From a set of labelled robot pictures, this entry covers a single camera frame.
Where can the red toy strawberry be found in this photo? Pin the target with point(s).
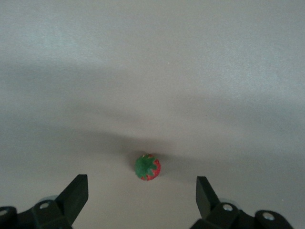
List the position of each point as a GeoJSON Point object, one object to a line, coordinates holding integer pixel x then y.
{"type": "Point", "coordinates": [147, 167]}

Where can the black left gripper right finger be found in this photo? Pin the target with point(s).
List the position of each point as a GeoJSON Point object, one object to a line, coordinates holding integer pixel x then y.
{"type": "Point", "coordinates": [206, 200]}

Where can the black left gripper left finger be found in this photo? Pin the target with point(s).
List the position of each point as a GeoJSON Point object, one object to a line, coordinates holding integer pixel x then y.
{"type": "Point", "coordinates": [75, 198]}

